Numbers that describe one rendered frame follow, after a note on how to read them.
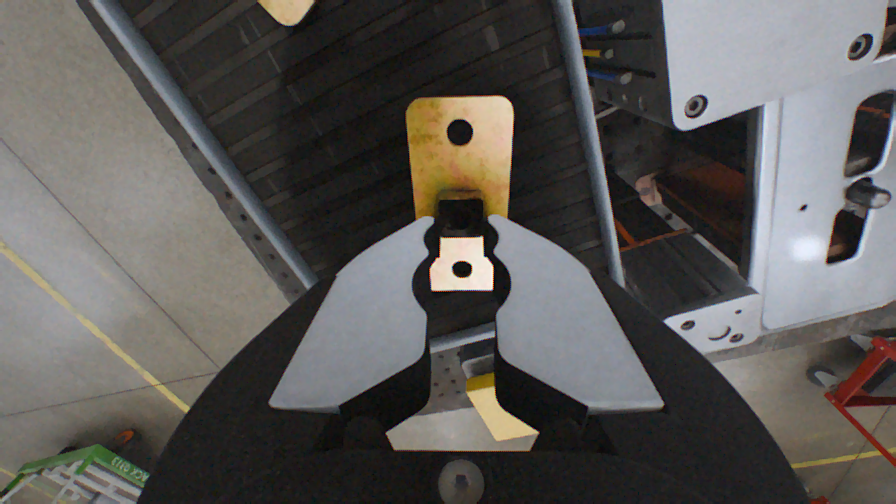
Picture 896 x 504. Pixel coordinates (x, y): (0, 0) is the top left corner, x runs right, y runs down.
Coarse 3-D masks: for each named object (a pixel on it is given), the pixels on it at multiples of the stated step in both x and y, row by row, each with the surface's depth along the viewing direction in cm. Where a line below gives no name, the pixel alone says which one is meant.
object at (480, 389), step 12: (492, 372) 21; (468, 384) 21; (480, 384) 21; (492, 384) 20; (480, 396) 21; (492, 396) 21; (480, 408) 21; (492, 408) 21; (492, 420) 22; (504, 420) 22; (516, 420) 22; (492, 432) 23; (504, 432) 23; (516, 432) 23; (528, 432) 22
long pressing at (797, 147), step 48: (816, 96) 25; (864, 96) 25; (768, 144) 27; (816, 144) 27; (768, 192) 29; (816, 192) 29; (768, 240) 32; (816, 240) 32; (864, 240) 32; (768, 288) 35; (816, 288) 35; (864, 288) 35
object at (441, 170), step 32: (480, 96) 11; (416, 128) 12; (480, 128) 12; (512, 128) 12; (416, 160) 13; (448, 160) 13; (480, 160) 13; (416, 192) 13; (448, 192) 13; (480, 192) 13; (448, 224) 13; (480, 224) 13; (448, 256) 15; (480, 256) 15; (448, 288) 16; (480, 288) 16
